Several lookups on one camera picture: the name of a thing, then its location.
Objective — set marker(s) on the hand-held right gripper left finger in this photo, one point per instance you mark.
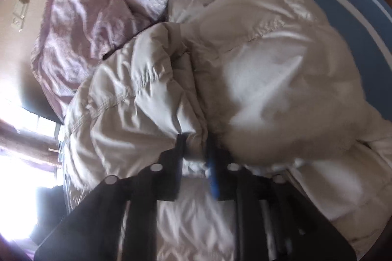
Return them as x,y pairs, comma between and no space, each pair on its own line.
180,148

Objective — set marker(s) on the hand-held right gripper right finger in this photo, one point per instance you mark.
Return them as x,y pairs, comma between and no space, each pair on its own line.
214,181

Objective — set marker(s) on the beige puffer jacket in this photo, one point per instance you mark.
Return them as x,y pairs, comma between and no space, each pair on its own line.
137,95

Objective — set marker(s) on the dark blurred object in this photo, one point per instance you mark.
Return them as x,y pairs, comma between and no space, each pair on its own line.
49,209

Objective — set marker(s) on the bright window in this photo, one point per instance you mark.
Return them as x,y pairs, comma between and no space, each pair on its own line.
18,175

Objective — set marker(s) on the blue white-striped bed sheet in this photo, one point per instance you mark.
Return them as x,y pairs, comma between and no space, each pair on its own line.
352,19

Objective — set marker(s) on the white wall switch plate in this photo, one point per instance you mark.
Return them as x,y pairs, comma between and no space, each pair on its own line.
19,14

